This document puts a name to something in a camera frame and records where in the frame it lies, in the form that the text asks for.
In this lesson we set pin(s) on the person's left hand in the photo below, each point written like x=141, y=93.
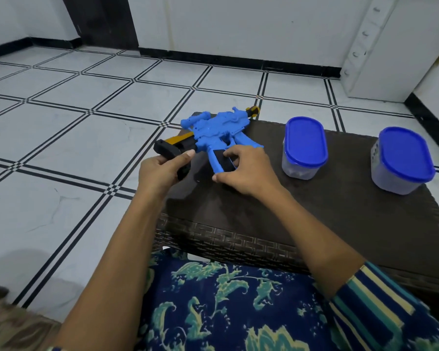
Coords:
x=155, y=177

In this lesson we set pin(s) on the person's right hand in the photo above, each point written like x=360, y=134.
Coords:
x=254, y=175

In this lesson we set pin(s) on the person's left thumb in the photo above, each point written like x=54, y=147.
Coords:
x=183, y=157

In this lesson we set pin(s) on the person's right thumb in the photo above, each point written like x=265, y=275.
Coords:
x=225, y=177

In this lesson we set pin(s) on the blue toy gun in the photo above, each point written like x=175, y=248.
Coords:
x=219, y=129

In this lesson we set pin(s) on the person's right forearm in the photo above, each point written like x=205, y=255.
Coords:
x=311, y=241

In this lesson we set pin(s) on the person's left forearm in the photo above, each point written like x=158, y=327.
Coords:
x=111, y=281

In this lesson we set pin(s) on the clear container with blue lid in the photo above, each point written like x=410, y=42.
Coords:
x=305, y=142
x=404, y=157

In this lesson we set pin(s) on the blue floral garment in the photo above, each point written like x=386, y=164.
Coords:
x=223, y=310

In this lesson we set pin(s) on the brown wicker table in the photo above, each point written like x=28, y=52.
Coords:
x=351, y=222

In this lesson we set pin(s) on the blue striped sleeve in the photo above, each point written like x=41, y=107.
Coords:
x=376, y=310

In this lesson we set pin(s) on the white door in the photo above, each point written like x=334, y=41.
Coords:
x=395, y=51

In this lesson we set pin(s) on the brown patterned cushion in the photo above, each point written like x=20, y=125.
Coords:
x=14, y=328

